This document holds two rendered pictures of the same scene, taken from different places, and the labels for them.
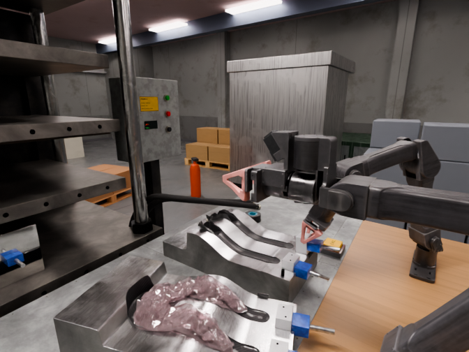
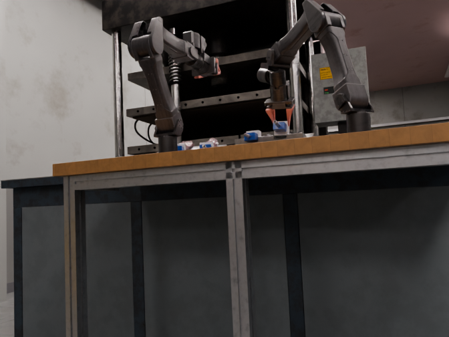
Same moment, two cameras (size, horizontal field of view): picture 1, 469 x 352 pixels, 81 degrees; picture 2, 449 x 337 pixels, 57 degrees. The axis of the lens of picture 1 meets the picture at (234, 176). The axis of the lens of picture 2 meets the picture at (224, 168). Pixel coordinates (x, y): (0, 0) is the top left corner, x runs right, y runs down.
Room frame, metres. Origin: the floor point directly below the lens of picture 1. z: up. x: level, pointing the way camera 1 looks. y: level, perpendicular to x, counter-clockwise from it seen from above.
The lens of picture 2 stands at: (0.24, -1.65, 0.66)
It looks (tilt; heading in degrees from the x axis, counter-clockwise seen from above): 4 degrees up; 77
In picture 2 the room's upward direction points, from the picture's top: 3 degrees counter-clockwise
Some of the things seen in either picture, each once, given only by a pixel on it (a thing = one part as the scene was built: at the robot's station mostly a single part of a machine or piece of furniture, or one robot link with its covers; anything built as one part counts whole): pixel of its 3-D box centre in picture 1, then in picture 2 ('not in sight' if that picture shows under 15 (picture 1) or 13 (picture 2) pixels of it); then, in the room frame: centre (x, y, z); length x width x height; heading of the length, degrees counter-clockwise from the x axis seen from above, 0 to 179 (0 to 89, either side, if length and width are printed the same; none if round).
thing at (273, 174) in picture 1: (278, 157); (200, 51); (0.54, -0.09, 1.25); 0.07 x 0.06 x 0.11; 143
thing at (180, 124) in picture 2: not in sight; (168, 129); (0.37, -0.30, 0.90); 0.09 x 0.06 x 0.06; 143
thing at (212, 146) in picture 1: (218, 147); not in sight; (6.09, 0.37, 0.39); 1.33 x 0.95 x 0.78; 55
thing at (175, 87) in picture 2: not in sight; (177, 131); (0.55, 0.86, 1.10); 0.05 x 0.05 x 1.30
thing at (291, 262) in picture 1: (306, 271); (250, 136); (0.69, -0.21, 0.89); 0.13 x 0.05 x 0.05; 56
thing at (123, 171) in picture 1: (93, 186); not in sight; (3.73, 2.00, 0.20); 1.14 x 0.82 x 0.40; 152
